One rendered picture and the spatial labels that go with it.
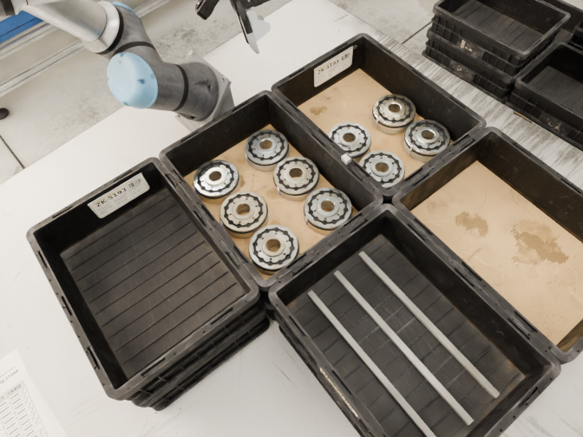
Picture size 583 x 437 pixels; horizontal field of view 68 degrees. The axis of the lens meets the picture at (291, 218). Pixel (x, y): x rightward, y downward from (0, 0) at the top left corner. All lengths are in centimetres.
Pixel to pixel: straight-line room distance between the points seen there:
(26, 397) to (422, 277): 87
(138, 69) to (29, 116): 172
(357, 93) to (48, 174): 88
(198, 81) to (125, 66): 18
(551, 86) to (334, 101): 110
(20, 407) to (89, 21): 83
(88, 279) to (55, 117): 173
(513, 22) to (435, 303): 142
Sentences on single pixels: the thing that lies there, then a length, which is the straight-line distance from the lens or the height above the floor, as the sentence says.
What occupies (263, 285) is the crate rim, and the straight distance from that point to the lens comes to 78.
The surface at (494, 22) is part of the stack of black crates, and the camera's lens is 206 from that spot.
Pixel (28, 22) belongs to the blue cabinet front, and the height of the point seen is 35.
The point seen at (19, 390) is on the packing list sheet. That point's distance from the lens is 116.
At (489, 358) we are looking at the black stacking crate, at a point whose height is 83.
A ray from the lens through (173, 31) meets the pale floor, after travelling 288.
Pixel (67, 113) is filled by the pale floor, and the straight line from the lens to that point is 264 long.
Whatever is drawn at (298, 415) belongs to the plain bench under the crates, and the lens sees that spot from 96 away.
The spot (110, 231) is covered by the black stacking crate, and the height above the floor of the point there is 83.
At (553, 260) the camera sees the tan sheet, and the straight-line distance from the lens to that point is 102.
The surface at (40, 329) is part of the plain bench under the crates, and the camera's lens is 118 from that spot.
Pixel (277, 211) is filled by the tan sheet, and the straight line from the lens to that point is 96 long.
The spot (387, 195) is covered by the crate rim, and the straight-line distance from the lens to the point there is 87.
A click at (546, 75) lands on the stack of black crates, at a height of 38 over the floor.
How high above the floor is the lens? 166
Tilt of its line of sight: 61 degrees down
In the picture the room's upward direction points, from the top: 7 degrees counter-clockwise
